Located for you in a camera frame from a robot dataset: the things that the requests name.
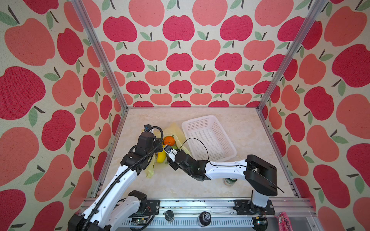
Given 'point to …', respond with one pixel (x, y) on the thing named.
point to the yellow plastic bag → (171, 130)
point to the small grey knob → (169, 215)
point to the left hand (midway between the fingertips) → (162, 140)
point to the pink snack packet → (284, 223)
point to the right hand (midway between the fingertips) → (172, 151)
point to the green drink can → (229, 182)
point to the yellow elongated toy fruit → (161, 156)
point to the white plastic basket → (206, 139)
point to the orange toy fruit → (169, 140)
